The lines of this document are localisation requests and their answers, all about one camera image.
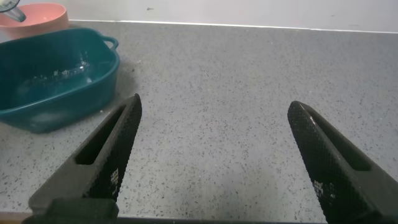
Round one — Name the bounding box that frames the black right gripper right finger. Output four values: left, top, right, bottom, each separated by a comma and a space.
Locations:
287, 100, 398, 224

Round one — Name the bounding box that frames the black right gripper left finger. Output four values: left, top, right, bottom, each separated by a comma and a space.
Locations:
28, 93, 143, 216

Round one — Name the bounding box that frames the clear ribbed glass cup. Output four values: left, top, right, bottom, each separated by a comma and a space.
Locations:
0, 0, 27, 23

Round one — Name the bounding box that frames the pink bowl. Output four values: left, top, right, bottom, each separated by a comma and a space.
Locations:
0, 2, 70, 40

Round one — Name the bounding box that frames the teal plastic tray with handles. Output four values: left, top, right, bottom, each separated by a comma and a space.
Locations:
0, 27, 121, 134

